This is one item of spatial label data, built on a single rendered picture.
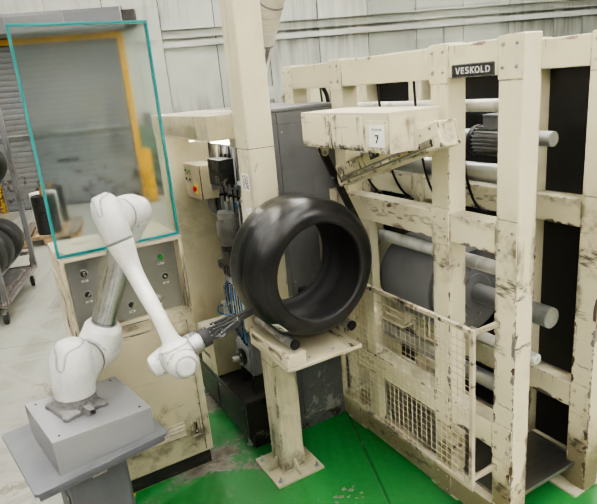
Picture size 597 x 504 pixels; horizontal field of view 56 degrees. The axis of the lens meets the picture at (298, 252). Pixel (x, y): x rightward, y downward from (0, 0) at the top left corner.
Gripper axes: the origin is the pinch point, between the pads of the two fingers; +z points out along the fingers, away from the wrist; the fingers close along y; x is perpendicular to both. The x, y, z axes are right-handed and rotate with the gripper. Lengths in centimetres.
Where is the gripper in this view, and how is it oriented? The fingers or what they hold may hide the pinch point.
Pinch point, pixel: (245, 314)
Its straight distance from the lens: 224.5
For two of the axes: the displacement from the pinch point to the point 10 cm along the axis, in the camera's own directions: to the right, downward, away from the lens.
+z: 8.2, -4.5, 3.7
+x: 3.0, 8.7, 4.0
